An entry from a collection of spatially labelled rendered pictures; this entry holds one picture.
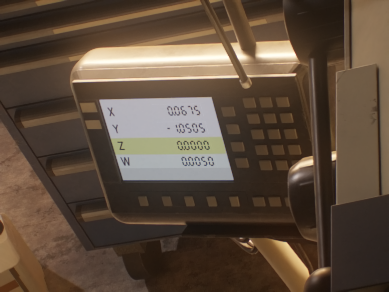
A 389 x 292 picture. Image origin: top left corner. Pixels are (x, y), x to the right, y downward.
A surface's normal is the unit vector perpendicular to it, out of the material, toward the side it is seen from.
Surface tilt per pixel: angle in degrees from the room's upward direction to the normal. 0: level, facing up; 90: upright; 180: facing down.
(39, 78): 90
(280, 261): 52
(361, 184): 0
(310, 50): 86
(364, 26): 45
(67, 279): 0
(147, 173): 71
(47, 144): 90
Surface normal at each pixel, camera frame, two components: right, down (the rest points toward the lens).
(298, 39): -0.60, 0.43
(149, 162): -0.39, 0.51
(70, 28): -0.11, 0.75
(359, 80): -0.36, -0.65
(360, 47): -0.91, -0.31
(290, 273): -0.18, 0.16
